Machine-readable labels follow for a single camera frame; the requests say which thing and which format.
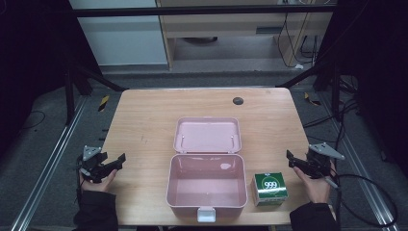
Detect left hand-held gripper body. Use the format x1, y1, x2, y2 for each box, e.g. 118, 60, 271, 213
78, 144, 109, 184

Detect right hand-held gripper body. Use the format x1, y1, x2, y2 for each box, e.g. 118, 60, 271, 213
303, 142, 346, 180

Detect person's left hand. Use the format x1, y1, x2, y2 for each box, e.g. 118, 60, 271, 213
79, 167, 119, 193

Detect person's right hand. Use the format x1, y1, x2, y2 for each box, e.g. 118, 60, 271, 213
293, 162, 337, 204

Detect green and white medicine box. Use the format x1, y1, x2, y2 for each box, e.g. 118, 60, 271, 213
251, 171, 289, 207

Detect yellow and black tape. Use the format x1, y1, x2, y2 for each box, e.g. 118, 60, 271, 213
97, 94, 111, 113
303, 91, 322, 107

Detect black metal stand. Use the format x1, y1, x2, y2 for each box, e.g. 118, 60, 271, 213
276, 60, 343, 122
63, 60, 127, 127

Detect pink plastic box with lid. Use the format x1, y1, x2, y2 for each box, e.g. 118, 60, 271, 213
166, 115, 249, 223

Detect black curtain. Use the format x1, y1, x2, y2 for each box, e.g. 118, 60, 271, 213
0, 0, 104, 158
316, 0, 408, 176

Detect white cabinet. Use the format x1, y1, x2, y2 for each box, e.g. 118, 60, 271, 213
68, 0, 169, 67

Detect wooden desk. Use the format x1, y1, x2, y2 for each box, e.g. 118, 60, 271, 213
155, 0, 339, 70

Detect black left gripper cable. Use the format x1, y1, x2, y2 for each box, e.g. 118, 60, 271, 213
74, 156, 85, 206

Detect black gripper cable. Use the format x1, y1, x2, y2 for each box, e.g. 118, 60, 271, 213
74, 156, 85, 206
322, 173, 399, 228

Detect aluminium floor rail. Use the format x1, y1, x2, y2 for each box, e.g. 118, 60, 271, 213
317, 91, 399, 231
10, 95, 89, 231

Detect black floor cables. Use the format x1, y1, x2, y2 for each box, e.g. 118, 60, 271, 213
302, 75, 361, 146

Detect black floor cable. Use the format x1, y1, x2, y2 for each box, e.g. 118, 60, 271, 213
19, 110, 46, 131

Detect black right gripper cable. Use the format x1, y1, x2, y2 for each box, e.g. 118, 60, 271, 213
322, 173, 399, 228

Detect black cables under desk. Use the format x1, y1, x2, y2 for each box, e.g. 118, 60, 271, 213
276, 12, 319, 69

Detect black horizontal frame bar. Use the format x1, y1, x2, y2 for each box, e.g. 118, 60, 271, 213
70, 4, 339, 17

